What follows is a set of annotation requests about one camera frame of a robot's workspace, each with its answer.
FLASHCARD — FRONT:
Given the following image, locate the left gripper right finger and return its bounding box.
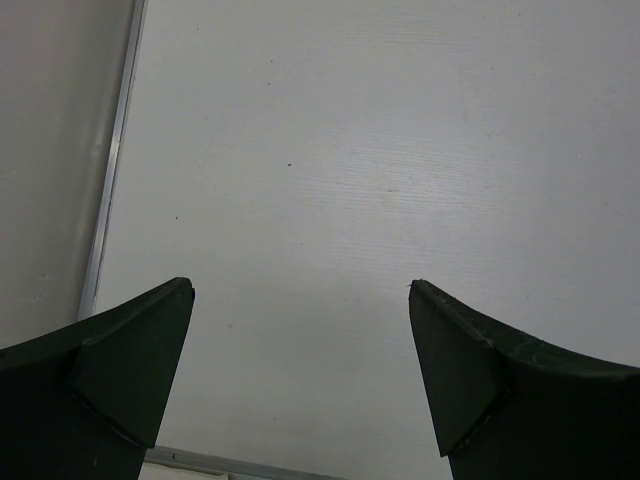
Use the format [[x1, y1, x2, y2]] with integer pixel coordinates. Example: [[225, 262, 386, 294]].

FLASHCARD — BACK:
[[409, 280, 639, 479]]

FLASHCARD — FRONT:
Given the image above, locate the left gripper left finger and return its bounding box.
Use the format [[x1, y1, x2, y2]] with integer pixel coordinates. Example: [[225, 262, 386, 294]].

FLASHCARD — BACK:
[[1, 277, 195, 479]]

